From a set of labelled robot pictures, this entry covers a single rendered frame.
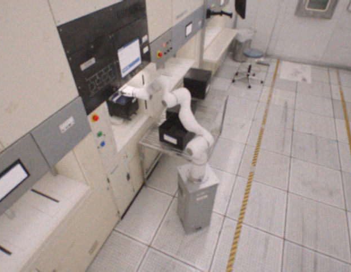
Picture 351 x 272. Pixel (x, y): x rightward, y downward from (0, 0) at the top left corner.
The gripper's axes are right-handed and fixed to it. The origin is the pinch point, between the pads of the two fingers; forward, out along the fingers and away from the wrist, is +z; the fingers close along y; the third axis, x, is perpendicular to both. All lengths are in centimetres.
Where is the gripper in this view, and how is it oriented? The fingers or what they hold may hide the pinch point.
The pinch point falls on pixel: (120, 88)
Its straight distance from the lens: 217.3
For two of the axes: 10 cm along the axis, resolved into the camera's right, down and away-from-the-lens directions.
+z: -9.2, -2.7, 3.0
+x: 0.0, -7.5, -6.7
